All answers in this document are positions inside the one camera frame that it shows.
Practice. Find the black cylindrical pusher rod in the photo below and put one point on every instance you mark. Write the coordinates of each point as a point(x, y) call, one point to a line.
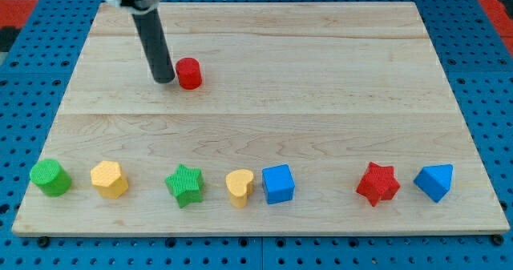
point(152, 37)

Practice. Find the red cylinder block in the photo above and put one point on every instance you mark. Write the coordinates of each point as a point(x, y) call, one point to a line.
point(189, 73)

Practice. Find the yellow hexagon block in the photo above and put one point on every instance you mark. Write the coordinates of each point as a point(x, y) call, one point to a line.
point(109, 180)

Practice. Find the wooden board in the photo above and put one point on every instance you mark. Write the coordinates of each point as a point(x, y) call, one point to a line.
point(325, 87)

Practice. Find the green star block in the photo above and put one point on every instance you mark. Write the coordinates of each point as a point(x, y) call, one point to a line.
point(185, 185)

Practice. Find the yellow heart block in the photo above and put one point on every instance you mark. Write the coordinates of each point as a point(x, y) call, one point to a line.
point(240, 185)

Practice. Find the green cylinder block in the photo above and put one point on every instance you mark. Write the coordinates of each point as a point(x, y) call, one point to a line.
point(50, 177)

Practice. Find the blue cube block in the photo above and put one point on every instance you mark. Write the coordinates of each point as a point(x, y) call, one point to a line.
point(278, 184)

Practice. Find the red star block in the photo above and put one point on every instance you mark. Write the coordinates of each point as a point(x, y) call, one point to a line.
point(378, 183)

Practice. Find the blue triangle block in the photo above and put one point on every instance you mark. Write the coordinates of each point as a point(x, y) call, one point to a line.
point(435, 181)

